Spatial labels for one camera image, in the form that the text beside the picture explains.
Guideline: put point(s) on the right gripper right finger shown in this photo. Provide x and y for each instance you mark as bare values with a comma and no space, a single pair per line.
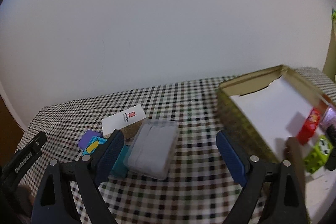
285,202

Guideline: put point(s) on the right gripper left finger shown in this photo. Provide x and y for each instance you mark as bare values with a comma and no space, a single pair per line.
54,202

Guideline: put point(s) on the blue purple toy brick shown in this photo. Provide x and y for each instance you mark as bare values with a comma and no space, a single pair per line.
91,140

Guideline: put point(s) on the red toy brick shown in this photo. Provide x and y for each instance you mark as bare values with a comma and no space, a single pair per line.
309,127

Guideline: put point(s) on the white cork box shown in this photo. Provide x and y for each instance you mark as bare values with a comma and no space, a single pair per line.
127,121

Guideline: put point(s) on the clear plastic case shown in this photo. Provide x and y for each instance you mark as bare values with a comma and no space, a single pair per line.
153,148

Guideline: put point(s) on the copper framed tin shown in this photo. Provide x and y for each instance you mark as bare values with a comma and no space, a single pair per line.
328,118

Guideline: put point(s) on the left hand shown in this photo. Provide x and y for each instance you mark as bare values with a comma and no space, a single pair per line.
25,199

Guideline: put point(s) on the brown wooden door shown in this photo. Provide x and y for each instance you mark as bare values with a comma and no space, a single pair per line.
10,134

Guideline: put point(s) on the green soccer toy block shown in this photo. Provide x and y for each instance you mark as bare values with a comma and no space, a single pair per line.
319,155

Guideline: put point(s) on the checkered tablecloth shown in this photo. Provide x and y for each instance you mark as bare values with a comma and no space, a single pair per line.
198,187

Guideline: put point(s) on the white paper liner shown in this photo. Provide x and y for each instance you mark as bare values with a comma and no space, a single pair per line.
277,111

